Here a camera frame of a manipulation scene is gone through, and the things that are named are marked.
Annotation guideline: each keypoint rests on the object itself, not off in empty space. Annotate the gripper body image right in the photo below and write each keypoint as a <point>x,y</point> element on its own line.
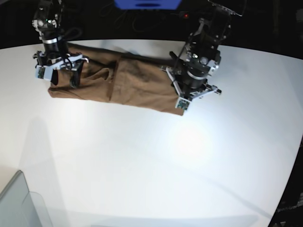
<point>190,83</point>

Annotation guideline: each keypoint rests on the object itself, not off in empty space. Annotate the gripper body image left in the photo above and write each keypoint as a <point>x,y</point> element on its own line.
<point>57,55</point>

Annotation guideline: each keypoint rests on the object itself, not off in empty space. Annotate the brown t-shirt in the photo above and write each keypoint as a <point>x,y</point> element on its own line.
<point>120,78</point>

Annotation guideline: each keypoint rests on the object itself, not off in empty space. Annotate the black power strip red light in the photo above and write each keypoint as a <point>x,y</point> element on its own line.
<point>189,15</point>

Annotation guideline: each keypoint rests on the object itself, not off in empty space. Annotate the blue box at top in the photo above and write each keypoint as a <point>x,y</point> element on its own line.
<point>147,4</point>

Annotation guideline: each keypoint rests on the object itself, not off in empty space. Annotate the translucent plastic bin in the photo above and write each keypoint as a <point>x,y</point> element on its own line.
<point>20,207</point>

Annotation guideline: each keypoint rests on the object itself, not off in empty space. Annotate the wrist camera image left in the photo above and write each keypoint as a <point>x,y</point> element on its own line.
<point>43,72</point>

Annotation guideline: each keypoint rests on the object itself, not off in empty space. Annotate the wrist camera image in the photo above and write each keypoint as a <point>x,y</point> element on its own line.
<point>182,103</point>
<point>43,72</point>

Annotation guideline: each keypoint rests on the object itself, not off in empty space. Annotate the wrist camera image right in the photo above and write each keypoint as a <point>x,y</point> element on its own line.
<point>182,103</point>

